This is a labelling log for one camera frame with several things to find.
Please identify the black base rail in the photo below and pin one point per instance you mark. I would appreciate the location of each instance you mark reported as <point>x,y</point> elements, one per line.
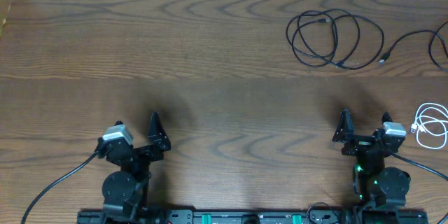
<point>318,216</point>

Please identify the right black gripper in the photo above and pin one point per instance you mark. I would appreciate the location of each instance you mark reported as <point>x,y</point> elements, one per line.
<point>345,133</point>

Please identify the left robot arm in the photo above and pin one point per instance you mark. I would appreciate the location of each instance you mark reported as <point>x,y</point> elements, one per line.
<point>125,191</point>

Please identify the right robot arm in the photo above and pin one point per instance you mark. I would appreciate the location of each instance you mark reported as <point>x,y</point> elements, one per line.
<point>382,190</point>

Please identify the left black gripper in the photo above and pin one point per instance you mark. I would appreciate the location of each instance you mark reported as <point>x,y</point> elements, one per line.
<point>161,139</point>

